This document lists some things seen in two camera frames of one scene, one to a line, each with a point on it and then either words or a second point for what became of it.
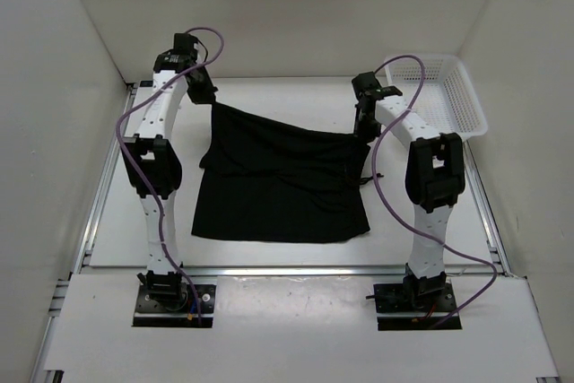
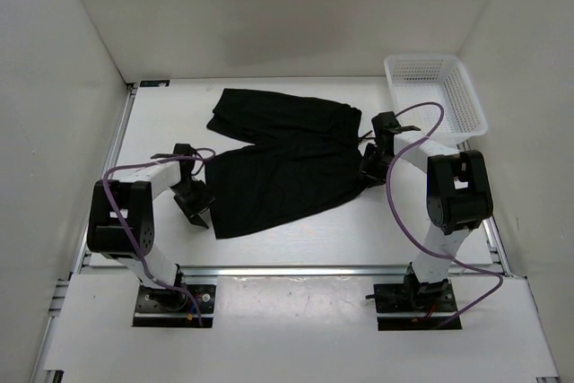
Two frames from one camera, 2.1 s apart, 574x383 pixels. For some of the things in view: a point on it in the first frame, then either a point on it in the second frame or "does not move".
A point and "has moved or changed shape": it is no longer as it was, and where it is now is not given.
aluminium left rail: [87, 246] does not move
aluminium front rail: [290, 270] does not move
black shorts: [263, 181] has moved or changed shape
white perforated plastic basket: [447, 99] does not move
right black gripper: [368, 135] → [367, 169]
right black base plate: [399, 311] does not move
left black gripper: [206, 95] → [191, 212]
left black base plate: [151, 313] does not move
